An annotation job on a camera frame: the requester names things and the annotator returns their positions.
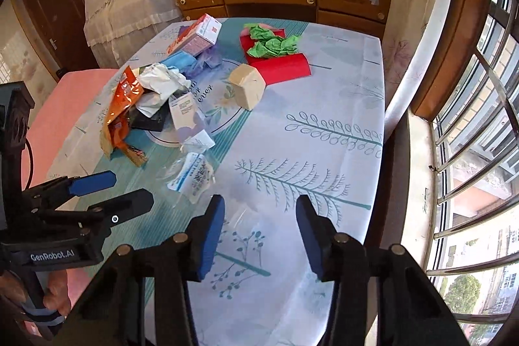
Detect blue plastic packet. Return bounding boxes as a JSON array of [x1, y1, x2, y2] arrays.
[[164, 51, 199, 76]]

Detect white medicine box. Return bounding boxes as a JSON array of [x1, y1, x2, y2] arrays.
[[168, 92, 204, 130]]

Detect crumpled green paper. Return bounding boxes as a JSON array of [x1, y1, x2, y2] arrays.
[[244, 24, 303, 59]]

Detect crumpled white paper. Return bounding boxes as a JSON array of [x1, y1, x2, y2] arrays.
[[136, 63, 192, 118]]

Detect purple plastic bag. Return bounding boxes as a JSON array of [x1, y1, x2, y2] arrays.
[[177, 25, 224, 73]]

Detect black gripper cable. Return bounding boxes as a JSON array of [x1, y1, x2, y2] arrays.
[[23, 143, 36, 189]]

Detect beige foam block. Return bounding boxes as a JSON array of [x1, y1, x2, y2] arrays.
[[228, 63, 267, 112]]

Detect brown wooden door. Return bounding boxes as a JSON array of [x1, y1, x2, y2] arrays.
[[22, 0, 100, 73]]

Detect red paper sheet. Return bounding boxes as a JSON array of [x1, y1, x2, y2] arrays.
[[239, 24, 313, 85]]

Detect small clear wrapper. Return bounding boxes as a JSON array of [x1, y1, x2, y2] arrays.
[[178, 129, 216, 153]]

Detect clear packet with blue print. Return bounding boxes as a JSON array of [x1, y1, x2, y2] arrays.
[[162, 152, 215, 205]]

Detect wooden window frame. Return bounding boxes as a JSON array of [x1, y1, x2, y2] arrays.
[[411, 0, 493, 120]]

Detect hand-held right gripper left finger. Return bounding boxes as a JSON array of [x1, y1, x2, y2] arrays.
[[57, 194, 226, 346]]

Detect metal window bars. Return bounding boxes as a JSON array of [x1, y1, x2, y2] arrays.
[[424, 0, 519, 346]]

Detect orange snack wrapper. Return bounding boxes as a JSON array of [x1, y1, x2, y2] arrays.
[[99, 66, 149, 167]]

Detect pink cushioned bench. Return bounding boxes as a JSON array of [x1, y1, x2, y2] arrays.
[[20, 68, 120, 314]]

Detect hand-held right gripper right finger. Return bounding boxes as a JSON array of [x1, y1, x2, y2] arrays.
[[295, 195, 471, 346]]

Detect dark green small box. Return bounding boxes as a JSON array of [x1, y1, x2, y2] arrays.
[[130, 105, 171, 131]]

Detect person's left hand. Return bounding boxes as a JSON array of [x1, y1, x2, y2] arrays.
[[0, 271, 72, 319]]

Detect white and red carton box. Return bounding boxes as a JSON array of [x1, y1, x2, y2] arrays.
[[165, 14, 223, 57]]

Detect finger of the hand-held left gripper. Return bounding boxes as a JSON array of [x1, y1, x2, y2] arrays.
[[34, 189, 155, 233], [24, 170, 117, 209]]

